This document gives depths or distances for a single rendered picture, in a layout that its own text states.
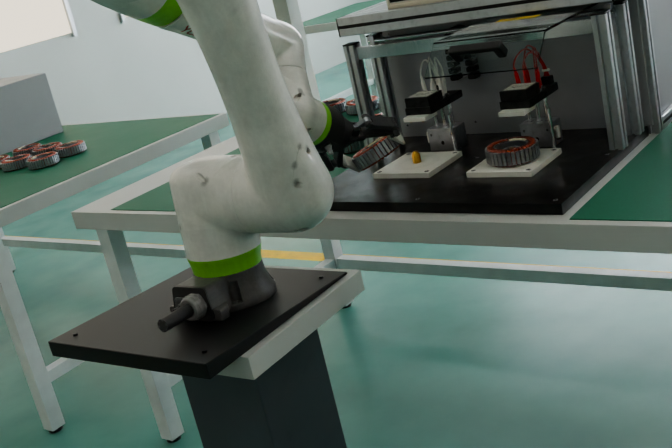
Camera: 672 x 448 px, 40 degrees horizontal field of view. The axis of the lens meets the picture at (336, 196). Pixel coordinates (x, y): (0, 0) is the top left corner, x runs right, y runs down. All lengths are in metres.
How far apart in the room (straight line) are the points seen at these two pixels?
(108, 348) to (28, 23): 5.39
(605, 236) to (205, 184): 0.69
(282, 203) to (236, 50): 0.25
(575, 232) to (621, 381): 1.04
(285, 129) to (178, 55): 6.27
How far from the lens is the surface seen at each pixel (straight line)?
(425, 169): 2.01
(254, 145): 1.37
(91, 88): 7.05
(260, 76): 1.33
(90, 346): 1.55
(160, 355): 1.43
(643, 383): 2.62
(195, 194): 1.49
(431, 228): 1.79
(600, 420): 2.48
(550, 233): 1.67
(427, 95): 2.08
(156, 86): 7.44
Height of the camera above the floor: 1.33
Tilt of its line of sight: 16 degrees down
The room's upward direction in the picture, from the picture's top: 13 degrees counter-clockwise
